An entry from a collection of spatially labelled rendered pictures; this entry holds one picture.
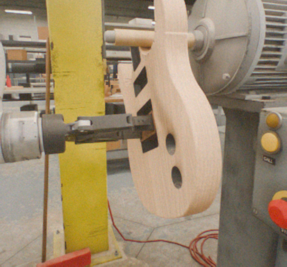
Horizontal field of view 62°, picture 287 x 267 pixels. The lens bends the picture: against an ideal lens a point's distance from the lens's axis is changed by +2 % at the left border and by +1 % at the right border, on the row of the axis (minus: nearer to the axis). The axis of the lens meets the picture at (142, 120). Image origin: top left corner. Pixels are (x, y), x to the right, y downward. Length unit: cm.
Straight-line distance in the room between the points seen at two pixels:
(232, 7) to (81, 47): 98
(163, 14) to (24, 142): 31
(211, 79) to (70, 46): 95
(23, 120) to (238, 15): 44
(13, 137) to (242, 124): 57
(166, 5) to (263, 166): 32
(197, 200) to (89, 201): 125
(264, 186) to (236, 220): 39
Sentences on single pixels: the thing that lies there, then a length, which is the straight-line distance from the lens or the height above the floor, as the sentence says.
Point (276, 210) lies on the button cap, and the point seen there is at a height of 98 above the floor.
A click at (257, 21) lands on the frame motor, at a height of 127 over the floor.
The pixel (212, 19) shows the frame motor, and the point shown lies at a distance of 59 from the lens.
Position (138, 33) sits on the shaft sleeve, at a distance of 52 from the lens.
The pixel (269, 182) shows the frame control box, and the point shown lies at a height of 100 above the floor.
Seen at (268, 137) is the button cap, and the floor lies 108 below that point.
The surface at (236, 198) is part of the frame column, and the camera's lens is 81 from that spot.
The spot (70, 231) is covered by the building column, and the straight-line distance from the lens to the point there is 168.
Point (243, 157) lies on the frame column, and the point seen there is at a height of 94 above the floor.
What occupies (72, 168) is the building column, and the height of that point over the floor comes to 63.
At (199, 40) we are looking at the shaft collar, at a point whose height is 125.
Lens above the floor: 118
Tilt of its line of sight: 12 degrees down
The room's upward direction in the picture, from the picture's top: straight up
